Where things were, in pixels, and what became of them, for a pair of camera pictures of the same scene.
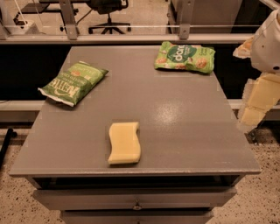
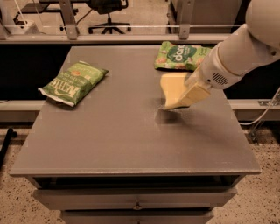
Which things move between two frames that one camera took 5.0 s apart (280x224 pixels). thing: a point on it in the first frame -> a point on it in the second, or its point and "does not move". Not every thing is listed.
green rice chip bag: [185, 56] does not move
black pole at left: [10, 134] does not move
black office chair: [108, 7] does not move
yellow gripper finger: [260, 94] -> [213, 73]
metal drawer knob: [136, 206] does not move
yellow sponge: [126, 147] -> [173, 84]
